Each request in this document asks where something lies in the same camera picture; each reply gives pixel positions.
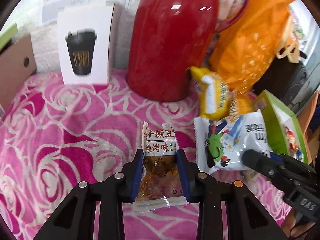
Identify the white cartoon snack bag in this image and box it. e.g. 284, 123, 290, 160
194, 110, 271, 174

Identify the brown tofu snack packet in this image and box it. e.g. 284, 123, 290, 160
133, 122, 188, 213

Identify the orange chair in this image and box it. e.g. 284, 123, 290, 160
298, 90, 319, 165

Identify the green white open box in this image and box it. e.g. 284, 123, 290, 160
253, 90, 301, 155

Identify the yellow round snack pack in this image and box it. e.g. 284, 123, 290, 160
228, 90, 254, 116

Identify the black speaker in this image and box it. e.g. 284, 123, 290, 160
253, 51, 308, 108

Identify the yellow chip bag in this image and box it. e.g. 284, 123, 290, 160
189, 67, 229, 121

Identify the orange tote bag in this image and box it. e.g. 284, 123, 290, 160
209, 0, 299, 98

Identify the brown cardboard box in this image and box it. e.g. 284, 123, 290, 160
0, 34, 36, 114

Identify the red thermos jug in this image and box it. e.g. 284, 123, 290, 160
127, 0, 244, 102

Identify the white coffee cup box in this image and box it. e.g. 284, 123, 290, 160
57, 1, 121, 86

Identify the light green box lid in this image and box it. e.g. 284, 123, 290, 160
0, 23, 18, 50

